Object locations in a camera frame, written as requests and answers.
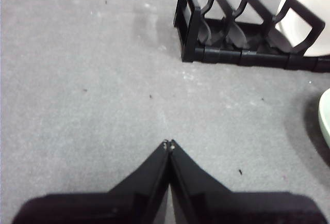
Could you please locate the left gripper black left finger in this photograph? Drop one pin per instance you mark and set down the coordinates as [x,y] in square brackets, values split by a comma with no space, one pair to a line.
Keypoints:
[116,208]

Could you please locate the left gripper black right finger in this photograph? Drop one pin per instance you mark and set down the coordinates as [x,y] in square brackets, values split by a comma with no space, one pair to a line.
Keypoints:
[232,208]

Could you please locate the pale green plate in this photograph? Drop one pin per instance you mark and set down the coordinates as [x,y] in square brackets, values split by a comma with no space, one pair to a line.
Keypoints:
[326,118]

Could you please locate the black plate rack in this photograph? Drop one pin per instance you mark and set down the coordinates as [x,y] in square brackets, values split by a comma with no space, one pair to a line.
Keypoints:
[214,55]

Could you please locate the cream white plate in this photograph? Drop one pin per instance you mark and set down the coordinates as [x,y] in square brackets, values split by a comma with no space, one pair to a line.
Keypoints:
[319,7]

